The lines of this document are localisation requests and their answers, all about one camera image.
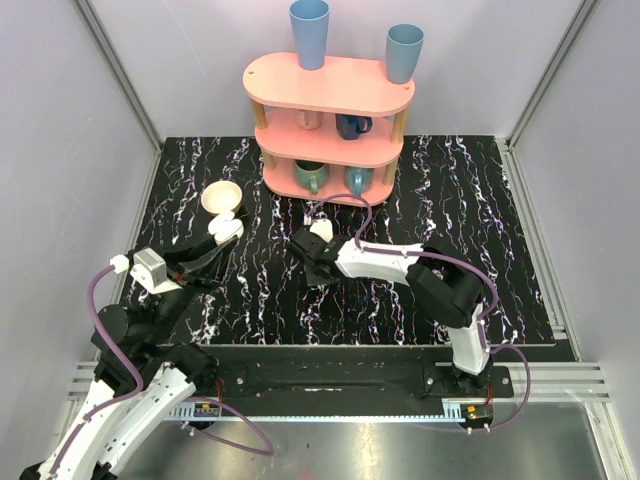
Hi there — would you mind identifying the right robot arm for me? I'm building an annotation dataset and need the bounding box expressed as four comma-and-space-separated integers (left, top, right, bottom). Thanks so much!
288, 227, 493, 397

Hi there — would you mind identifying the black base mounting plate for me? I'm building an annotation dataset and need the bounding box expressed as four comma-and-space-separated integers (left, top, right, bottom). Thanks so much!
203, 345, 514, 419

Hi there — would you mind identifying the white earbud case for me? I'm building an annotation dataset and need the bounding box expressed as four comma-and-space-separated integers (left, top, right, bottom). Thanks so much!
208, 211, 244, 245

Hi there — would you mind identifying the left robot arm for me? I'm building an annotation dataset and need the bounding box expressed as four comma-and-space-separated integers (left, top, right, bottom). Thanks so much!
21, 234, 238, 479

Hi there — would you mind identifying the cream ceramic bowl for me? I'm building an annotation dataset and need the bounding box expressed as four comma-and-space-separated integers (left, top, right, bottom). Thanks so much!
200, 180, 243, 216

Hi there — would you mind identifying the pink mug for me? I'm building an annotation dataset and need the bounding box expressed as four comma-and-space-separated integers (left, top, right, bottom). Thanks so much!
297, 110, 323, 130

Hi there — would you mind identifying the light blue butterfly mug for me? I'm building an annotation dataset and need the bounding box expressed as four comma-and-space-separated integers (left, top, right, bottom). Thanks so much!
344, 166, 374, 196

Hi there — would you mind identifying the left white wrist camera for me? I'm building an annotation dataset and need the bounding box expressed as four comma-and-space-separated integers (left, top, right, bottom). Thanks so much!
109, 247, 181, 295

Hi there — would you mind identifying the left blue plastic tumbler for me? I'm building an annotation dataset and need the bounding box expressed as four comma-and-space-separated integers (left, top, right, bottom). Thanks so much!
289, 0, 330, 70

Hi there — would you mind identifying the aluminium rail frame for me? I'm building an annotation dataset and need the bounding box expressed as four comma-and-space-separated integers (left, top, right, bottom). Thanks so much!
64, 362, 614, 436

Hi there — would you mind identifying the right blue plastic tumbler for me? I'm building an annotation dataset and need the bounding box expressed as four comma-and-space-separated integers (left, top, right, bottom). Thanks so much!
385, 24, 424, 84

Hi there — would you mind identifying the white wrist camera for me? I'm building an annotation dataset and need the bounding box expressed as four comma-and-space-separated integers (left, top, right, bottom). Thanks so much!
109, 247, 181, 295
304, 217, 334, 242

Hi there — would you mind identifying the dark blue mug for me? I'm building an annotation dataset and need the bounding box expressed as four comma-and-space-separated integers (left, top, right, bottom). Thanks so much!
335, 114, 373, 141

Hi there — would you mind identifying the green glazed mug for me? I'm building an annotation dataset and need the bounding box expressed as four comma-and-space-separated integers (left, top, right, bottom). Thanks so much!
294, 160, 330, 195

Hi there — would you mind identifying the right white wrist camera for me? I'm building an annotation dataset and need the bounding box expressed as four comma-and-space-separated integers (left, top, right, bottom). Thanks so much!
304, 217, 334, 242

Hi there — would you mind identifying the blue plastic tumbler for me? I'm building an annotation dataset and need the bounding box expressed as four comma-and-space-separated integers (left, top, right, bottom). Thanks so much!
385, 24, 424, 84
289, 0, 330, 70

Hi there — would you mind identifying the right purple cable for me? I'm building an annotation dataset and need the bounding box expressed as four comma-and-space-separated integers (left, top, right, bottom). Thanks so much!
305, 193, 532, 435

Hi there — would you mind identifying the pink three-tier wooden shelf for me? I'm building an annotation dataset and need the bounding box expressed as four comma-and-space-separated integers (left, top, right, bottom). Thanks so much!
243, 52, 415, 205

